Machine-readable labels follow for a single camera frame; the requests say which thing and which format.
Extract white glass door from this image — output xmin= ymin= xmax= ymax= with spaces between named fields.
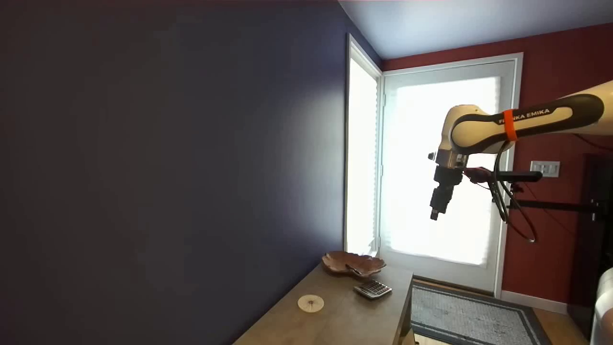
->
xmin=379 ymin=53 xmax=523 ymax=295

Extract white wall switch plate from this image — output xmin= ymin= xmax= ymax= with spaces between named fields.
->
xmin=531 ymin=161 xmax=561 ymax=178

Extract silver Casio calculator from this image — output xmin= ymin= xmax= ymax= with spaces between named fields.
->
xmin=355 ymin=280 xmax=393 ymax=299

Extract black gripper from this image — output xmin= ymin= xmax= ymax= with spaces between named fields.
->
xmin=429 ymin=149 xmax=468 ymax=220

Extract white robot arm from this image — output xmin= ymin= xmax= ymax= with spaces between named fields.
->
xmin=429 ymin=80 xmax=613 ymax=220

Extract dark wooden cabinet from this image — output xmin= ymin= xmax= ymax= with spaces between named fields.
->
xmin=567 ymin=155 xmax=613 ymax=328

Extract round white coaster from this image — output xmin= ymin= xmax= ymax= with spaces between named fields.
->
xmin=297 ymin=295 xmax=326 ymax=314

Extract black camera on stand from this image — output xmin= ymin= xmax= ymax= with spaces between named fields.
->
xmin=464 ymin=167 xmax=611 ymax=216

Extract grey door mat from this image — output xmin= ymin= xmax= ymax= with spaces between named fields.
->
xmin=410 ymin=280 xmax=552 ymax=345

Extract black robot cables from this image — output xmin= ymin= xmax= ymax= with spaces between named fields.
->
xmin=489 ymin=140 xmax=538 ymax=245

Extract brown shell-shaped dish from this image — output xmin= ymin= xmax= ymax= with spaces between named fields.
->
xmin=322 ymin=251 xmax=385 ymax=278

